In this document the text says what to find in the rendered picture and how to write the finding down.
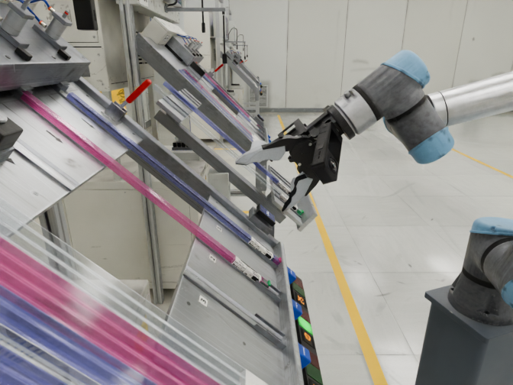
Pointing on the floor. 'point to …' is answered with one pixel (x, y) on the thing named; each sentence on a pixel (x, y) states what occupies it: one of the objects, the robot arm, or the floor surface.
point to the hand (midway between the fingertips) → (259, 191)
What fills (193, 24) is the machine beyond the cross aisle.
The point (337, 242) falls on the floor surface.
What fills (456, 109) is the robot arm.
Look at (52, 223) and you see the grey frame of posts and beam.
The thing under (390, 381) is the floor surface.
